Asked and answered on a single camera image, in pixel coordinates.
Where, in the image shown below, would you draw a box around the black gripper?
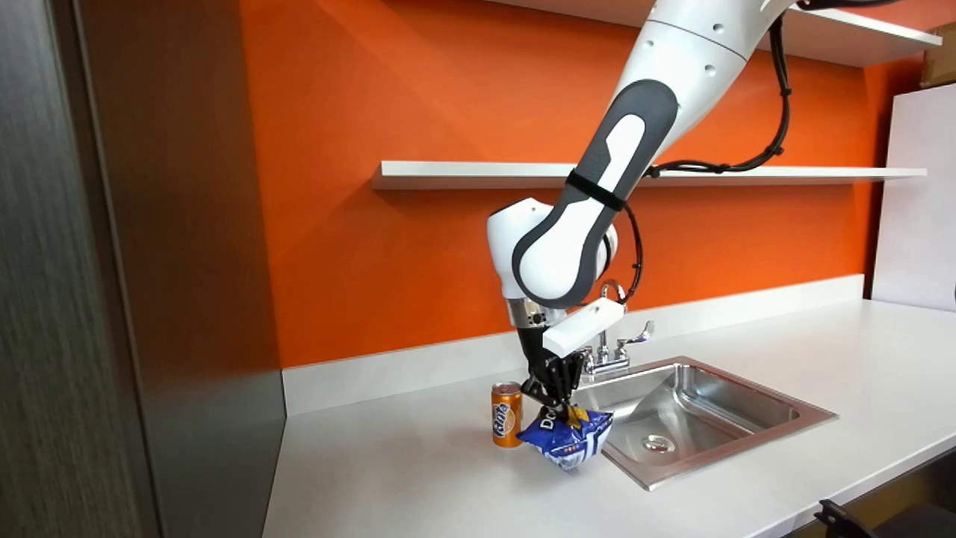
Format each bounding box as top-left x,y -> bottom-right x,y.
518,329 -> 585,429

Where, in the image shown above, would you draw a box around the blue doritos chip packet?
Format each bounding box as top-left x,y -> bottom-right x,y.
519,406 -> 612,472

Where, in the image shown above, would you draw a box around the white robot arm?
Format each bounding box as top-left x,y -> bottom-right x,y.
488,0 -> 794,426

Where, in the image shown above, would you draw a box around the stainless steel sink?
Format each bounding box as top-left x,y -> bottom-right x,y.
574,357 -> 834,492

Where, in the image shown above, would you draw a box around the orange soda can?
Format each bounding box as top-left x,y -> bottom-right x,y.
489,384 -> 524,450

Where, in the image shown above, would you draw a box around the chrome faucet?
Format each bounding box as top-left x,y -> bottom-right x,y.
583,323 -> 654,380

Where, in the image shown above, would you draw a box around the white panel at right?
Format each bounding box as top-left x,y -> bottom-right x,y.
872,84 -> 956,311

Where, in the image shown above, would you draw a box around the dark grey tall cabinet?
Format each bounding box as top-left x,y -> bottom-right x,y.
0,0 -> 288,538

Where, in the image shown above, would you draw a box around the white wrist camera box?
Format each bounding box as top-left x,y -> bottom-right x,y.
543,299 -> 624,360

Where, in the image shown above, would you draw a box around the white lower wall shelf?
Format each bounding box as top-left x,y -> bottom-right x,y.
374,163 -> 930,191

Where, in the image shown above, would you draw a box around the white wall shelf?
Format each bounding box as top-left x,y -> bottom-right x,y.
374,163 -> 930,191
494,0 -> 945,66

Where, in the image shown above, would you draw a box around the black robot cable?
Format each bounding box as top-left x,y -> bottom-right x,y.
564,0 -> 899,309

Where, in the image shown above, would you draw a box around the white upper wall shelf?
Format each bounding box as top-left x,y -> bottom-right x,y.
494,0 -> 945,66

